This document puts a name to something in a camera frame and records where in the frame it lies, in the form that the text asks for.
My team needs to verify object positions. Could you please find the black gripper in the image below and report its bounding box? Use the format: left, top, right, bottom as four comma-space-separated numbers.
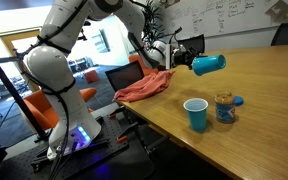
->
172, 44, 201, 71

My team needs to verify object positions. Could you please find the blue plastic cup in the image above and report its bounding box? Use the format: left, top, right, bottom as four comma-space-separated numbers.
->
192, 54, 227, 77
183, 97, 209, 133

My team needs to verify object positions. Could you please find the orange sweater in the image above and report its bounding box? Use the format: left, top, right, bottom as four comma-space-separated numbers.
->
113, 69, 176, 103

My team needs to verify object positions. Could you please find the green potted plant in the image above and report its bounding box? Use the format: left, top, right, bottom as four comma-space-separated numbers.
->
142, 0, 166, 44

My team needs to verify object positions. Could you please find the open peanut butter jar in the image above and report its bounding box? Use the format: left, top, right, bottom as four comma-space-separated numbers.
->
214, 91, 236, 125

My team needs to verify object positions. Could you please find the blue round jar lid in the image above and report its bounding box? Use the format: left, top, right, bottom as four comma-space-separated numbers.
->
233, 95, 245, 107

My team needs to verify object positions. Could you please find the orange stool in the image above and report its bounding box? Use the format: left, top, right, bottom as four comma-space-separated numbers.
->
83, 69, 101, 84

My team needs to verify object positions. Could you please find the brown pennant banner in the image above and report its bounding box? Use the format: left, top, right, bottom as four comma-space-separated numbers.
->
264, 0, 288, 24

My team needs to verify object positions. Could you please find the black stand with knob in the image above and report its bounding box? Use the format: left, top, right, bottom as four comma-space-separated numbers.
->
78, 20, 92, 43

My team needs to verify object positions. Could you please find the black tripod stand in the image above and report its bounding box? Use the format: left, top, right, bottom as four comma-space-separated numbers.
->
0, 43, 52, 143

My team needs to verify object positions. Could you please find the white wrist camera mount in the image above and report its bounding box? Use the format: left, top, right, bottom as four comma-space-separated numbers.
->
165, 43, 174, 71

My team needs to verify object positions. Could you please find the wall whiteboard with writing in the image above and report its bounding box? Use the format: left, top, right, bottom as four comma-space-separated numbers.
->
157, 0, 288, 39

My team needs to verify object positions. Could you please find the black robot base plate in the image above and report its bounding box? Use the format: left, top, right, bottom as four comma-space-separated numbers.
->
0, 114, 156, 180

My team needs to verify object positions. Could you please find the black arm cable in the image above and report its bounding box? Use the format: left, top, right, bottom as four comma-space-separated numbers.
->
15, 0, 92, 180

